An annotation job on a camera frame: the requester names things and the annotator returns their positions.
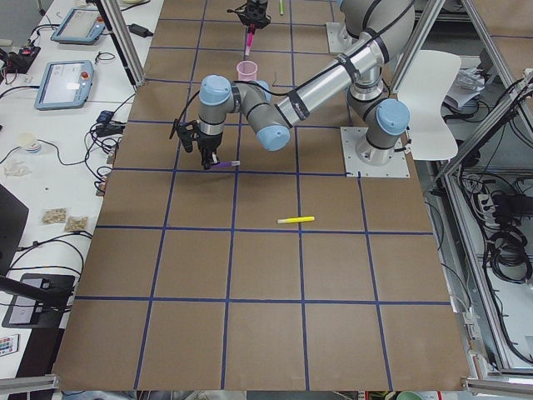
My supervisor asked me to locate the remote control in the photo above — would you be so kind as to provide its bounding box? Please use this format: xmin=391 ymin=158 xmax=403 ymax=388
xmin=0 ymin=334 xmax=20 ymax=357

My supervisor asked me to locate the teach pendant near cup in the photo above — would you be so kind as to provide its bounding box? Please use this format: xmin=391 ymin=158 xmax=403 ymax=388
xmin=34 ymin=60 xmax=94 ymax=111

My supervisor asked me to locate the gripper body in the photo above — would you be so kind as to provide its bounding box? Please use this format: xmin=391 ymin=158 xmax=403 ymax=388
xmin=237 ymin=2 xmax=271 ymax=26
xmin=197 ymin=132 xmax=223 ymax=154

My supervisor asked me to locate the purple pen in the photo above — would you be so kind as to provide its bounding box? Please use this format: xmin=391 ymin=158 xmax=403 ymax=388
xmin=212 ymin=160 xmax=241 ymax=168

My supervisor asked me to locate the teach pendant far side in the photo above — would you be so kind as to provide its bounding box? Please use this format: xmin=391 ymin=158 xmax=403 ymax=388
xmin=51 ymin=8 xmax=106 ymax=45

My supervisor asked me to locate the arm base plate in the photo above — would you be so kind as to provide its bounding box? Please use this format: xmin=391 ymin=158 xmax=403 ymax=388
xmin=341 ymin=127 xmax=410 ymax=178
xmin=326 ymin=22 xmax=354 ymax=54

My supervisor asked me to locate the black power adapter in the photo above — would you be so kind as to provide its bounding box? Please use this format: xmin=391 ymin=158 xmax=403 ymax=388
xmin=128 ymin=23 xmax=153 ymax=38

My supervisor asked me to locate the pink mesh cup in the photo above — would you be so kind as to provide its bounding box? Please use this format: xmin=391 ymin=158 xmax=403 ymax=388
xmin=236 ymin=60 xmax=258 ymax=82

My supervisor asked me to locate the yellow pen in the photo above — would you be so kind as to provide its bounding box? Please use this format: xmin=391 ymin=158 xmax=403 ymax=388
xmin=276 ymin=216 xmax=315 ymax=224

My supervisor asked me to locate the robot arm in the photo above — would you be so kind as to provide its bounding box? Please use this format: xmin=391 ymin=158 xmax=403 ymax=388
xmin=235 ymin=0 xmax=271 ymax=29
xmin=197 ymin=1 xmax=415 ymax=169

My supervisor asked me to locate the black tablet device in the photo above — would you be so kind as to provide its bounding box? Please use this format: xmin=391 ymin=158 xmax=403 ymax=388
xmin=1 ymin=273 xmax=75 ymax=328

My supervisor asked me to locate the pink pen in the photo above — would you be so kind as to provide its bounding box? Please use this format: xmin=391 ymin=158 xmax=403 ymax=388
xmin=245 ymin=24 xmax=256 ymax=57

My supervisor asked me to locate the aluminium frame post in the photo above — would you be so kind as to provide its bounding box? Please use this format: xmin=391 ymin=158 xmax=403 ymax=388
xmin=94 ymin=0 xmax=145 ymax=88

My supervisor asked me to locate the white chair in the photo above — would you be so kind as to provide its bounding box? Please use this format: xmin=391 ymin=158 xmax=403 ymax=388
xmin=397 ymin=50 xmax=461 ymax=161

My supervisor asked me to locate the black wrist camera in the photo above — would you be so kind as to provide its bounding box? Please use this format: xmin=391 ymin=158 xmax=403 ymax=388
xmin=169 ymin=119 xmax=199 ymax=153

